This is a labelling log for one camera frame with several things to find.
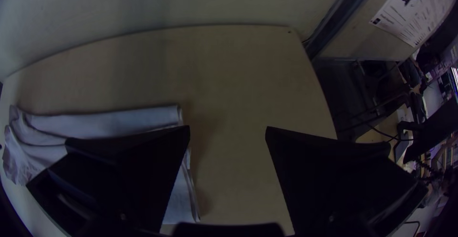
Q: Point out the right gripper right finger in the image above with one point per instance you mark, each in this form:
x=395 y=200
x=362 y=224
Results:
x=332 y=187

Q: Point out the light grey t-shirt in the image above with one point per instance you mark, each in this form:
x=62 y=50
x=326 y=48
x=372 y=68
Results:
x=89 y=124

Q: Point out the white paper poster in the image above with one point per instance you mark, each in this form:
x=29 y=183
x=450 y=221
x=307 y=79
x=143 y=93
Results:
x=418 y=11

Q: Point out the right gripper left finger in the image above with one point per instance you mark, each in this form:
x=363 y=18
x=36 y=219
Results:
x=125 y=179

